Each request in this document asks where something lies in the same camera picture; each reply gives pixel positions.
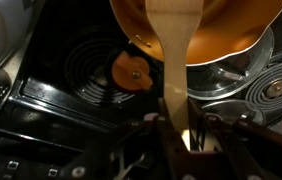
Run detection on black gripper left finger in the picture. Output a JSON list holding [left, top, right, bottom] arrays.
[[60, 98, 191, 180]]

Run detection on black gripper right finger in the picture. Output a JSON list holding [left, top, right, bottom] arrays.
[[188, 98, 282, 180]]

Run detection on wooden spatula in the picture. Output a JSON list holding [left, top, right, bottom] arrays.
[[144, 0, 205, 152]]

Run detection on clear glass pot lid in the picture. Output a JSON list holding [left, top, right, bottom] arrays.
[[185, 26, 276, 101]]

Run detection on orange copper pot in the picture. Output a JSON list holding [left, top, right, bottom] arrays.
[[108, 0, 282, 67]]

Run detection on small clear glass lid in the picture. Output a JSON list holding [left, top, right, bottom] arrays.
[[200, 98, 267, 127]]

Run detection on black burner coil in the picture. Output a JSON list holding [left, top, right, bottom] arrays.
[[243, 59, 282, 117], [63, 27, 143, 106]]

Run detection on orange lid knob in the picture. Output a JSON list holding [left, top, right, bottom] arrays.
[[110, 50, 155, 93]]

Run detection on black electric stove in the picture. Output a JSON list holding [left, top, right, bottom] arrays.
[[0, 0, 282, 180]]

